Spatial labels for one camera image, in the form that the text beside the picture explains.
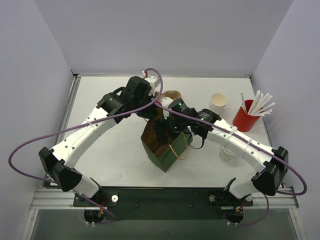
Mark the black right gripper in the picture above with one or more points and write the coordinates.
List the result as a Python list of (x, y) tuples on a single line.
[(163, 128)]

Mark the green paper bag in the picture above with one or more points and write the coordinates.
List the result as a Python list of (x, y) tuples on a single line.
[(164, 156)]

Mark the white paper cup with text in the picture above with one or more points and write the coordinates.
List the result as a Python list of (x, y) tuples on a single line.
[(227, 155)]

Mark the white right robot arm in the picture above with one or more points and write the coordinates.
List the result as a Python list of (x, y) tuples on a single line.
[(269, 164)]

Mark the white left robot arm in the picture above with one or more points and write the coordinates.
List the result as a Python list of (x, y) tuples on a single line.
[(59, 161)]

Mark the brown cardboard cup carrier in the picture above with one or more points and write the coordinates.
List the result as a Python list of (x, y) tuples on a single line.
[(172, 94)]

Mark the red straw holder cup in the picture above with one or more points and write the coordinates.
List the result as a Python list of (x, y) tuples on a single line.
[(243, 121)]

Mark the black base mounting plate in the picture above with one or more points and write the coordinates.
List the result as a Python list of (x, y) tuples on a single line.
[(168, 203)]

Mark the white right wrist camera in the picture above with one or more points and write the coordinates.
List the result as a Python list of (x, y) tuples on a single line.
[(165, 102)]

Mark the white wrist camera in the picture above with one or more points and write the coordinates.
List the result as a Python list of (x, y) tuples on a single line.
[(165, 102), (153, 81)]

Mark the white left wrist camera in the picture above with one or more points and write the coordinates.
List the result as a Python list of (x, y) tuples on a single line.
[(153, 81)]

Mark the aluminium rail frame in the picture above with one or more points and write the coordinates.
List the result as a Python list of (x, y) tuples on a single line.
[(118, 157)]

